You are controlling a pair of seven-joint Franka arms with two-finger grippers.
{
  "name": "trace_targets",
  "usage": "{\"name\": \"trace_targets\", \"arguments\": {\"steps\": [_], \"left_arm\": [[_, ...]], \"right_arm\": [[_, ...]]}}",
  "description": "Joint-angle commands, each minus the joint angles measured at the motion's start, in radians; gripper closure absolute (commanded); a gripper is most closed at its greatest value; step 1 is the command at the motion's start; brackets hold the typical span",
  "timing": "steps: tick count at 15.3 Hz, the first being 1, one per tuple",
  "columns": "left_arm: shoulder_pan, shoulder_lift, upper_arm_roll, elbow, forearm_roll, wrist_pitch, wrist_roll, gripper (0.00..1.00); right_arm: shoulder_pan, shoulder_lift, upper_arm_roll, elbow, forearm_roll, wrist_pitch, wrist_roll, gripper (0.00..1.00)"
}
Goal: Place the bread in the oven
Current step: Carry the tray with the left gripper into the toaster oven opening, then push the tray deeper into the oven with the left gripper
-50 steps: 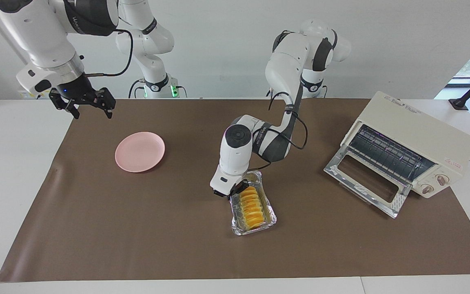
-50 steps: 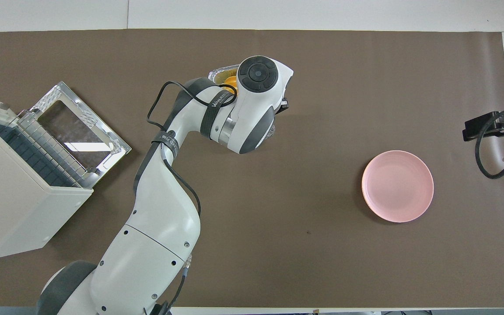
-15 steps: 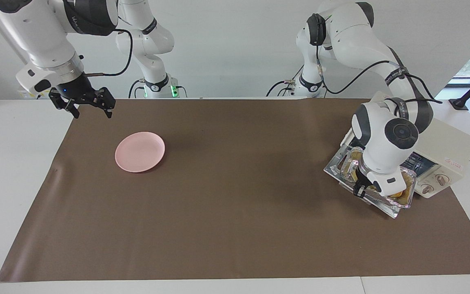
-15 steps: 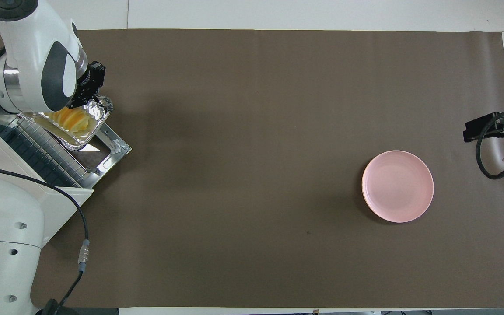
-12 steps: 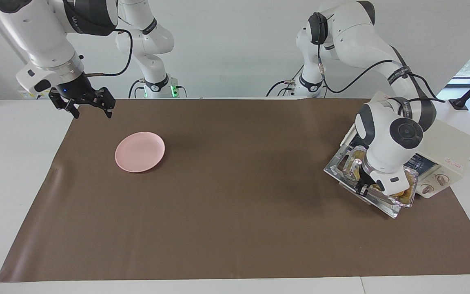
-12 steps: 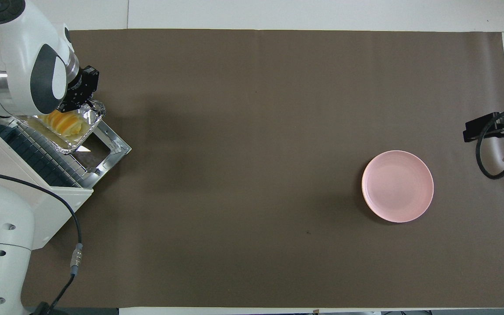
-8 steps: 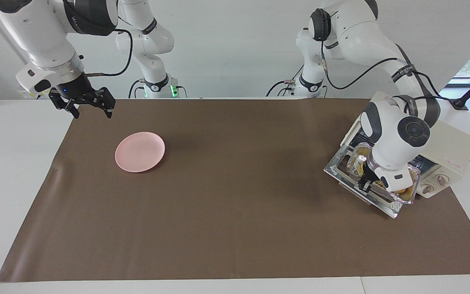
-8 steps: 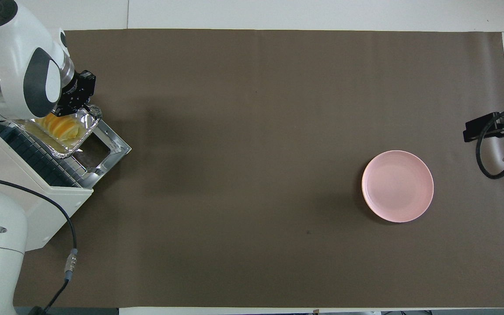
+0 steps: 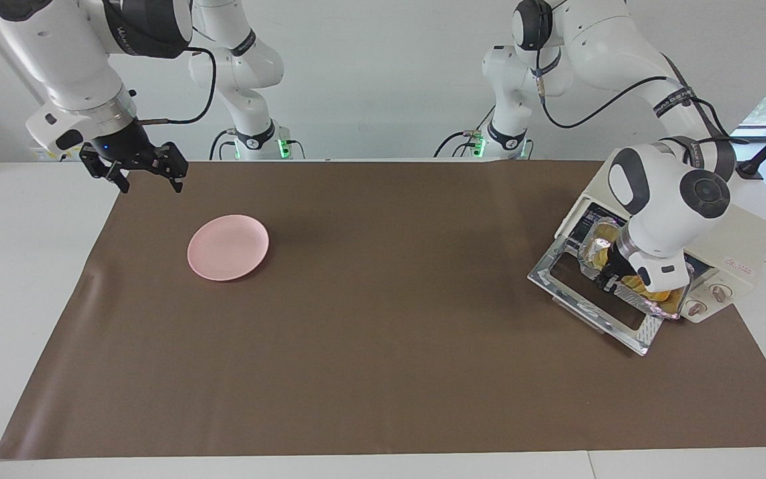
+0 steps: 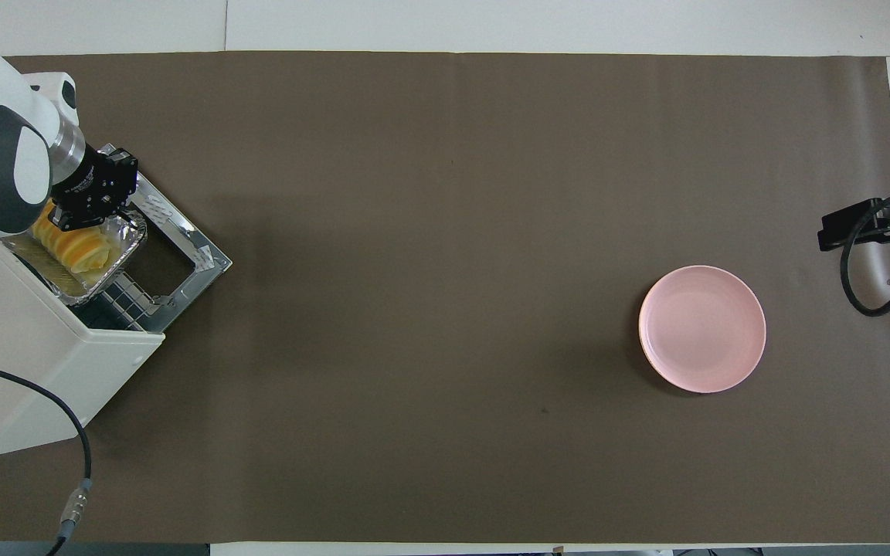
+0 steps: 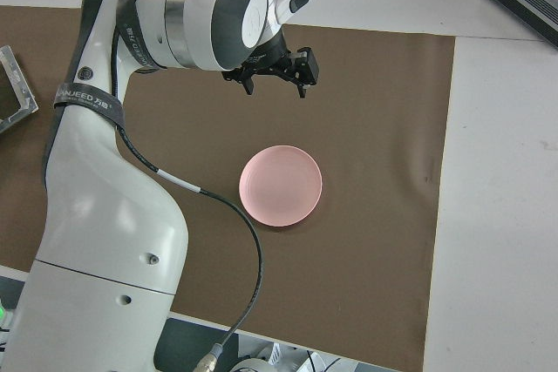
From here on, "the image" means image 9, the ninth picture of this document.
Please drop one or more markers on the cream toaster oven body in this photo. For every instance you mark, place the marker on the cream toaster oven body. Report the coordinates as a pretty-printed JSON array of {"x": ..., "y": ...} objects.
[{"x": 742, "y": 239}]

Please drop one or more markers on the yellow sliced bread loaf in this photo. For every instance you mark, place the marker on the yellow sliced bread loaf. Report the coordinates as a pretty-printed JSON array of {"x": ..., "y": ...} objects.
[{"x": 636, "y": 285}]

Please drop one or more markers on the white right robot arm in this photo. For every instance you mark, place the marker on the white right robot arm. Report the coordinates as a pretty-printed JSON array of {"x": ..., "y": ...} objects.
[{"x": 64, "y": 53}]

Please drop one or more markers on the aluminium foil tray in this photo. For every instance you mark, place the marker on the aluminium foil tray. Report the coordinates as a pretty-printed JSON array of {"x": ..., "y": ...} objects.
[{"x": 596, "y": 249}]

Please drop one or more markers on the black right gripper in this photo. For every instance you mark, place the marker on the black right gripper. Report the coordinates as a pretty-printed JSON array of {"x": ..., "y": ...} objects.
[{"x": 127, "y": 150}]

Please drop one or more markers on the white wall power strip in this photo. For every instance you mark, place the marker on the white wall power strip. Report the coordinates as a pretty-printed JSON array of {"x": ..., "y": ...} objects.
[{"x": 40, "y": 154}]

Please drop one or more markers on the brown table mat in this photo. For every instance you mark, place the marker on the brown table mat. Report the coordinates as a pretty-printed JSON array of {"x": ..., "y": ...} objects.
[{"x": 389, "y": 332}]

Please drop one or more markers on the pink round plate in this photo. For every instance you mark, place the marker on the pink round plate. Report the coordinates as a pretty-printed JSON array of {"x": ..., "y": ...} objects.
[{"x": 227, "y": 247}]

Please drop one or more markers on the metal glass oven door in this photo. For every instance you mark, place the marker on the metal glass oven door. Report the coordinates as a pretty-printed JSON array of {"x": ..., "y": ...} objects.
[{"x": 546, "y": 276}]

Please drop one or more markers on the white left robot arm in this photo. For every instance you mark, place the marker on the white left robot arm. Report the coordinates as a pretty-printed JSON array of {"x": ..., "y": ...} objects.
[{"x": 662, "y": 213}]

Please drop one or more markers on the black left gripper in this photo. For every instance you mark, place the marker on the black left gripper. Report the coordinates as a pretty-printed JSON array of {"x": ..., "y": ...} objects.
[{"x": 621, "y": 261}]

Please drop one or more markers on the cream oven knob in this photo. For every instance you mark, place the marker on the cream oven knob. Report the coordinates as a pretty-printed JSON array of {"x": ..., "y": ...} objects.
[
  {"x": 697, "y": 309},
  {"x": 722, "y": 293}
]

